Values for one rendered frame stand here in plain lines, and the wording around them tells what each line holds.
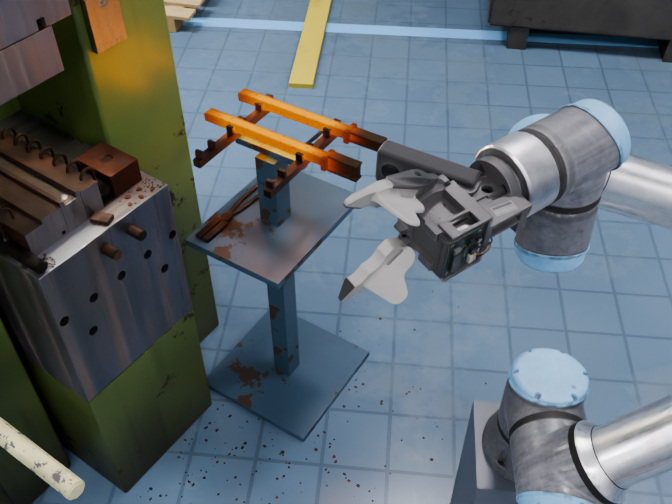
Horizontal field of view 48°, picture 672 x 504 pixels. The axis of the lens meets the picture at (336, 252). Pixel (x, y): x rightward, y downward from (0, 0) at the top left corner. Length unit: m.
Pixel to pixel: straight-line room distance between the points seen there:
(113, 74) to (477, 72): 2.49
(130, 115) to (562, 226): 1.28
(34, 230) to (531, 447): 1.08
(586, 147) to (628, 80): 3.31
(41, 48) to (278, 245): 0.77
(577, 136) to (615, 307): 2.07
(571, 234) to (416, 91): 2.94
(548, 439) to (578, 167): 0.70
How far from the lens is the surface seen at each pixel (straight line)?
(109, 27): 1.80
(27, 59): 1.53
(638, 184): 1.10
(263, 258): 1.92
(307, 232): 1.98
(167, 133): 2.07
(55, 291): 1.71
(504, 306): 2.78
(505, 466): 1.66
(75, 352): 1.85
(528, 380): 1.48
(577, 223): 0.92
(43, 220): 1.68
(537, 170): 0.81
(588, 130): 0.87
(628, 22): 4.24
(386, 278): 0.80
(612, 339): 2.79
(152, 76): 1.97
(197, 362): 2.28
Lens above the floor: 2.04
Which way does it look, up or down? 45 degrees down
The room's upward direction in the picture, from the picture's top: straight up
